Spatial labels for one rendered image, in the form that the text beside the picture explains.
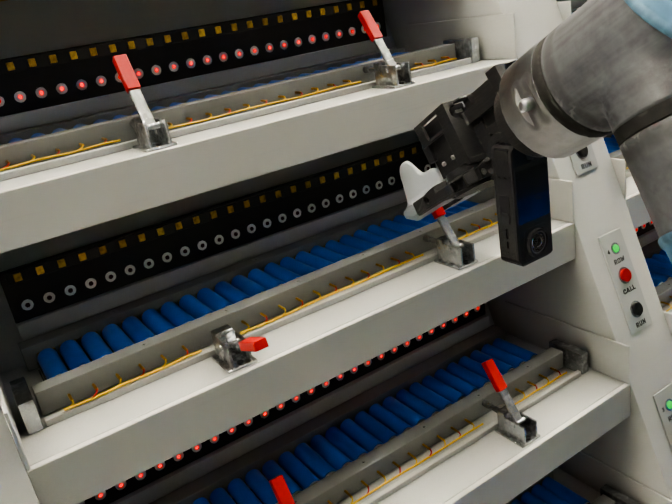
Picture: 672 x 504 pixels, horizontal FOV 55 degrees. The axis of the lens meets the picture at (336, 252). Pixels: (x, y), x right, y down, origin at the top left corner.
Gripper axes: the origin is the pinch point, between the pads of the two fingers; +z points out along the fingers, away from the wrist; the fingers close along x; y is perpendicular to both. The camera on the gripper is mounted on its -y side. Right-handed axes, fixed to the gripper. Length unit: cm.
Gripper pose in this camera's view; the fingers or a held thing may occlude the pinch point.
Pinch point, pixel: (427, 213)
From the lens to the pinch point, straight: 72.6
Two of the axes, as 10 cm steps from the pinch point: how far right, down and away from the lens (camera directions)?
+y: -4.1, -9.1, 1.1
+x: -8.3, 3.2, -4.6
